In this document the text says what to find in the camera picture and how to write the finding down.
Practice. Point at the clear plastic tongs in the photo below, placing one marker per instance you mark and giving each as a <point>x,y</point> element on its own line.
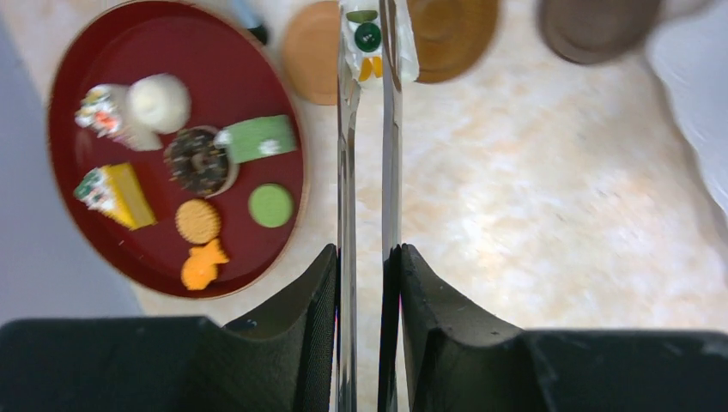
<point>348,98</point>

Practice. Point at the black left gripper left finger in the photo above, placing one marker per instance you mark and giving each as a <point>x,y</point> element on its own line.
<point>276,357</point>

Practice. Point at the orange fish-shaped cookie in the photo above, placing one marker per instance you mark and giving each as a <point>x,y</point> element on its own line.
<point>201,267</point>

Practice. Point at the yellow cheesecake slice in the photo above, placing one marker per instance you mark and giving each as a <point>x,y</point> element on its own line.
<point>115,192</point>

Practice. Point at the medium brown wooden coaster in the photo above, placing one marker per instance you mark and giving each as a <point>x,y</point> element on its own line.
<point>451,35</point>

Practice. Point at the dark brown wooden coaster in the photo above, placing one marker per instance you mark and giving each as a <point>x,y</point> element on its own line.
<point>593,32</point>

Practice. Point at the white cream puff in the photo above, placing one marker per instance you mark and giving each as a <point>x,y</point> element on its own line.
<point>160,102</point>

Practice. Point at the light wooden coaster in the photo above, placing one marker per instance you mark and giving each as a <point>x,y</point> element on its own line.
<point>309,52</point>

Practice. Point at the round beige biscuit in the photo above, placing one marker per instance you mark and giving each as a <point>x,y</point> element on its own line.
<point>197,221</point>

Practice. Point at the round green macaron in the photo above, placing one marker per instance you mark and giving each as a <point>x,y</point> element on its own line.
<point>271,205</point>

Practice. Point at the green matcha cake slice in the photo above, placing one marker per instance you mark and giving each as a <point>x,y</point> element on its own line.
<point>257,138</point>

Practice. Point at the chocolate sprinkled donut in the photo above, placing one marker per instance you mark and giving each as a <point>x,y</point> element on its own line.
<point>197,165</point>

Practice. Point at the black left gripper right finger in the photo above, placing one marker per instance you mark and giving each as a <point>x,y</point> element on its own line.
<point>460,357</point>

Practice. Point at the white tiered serving stand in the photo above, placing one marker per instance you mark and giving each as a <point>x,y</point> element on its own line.
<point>689,56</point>

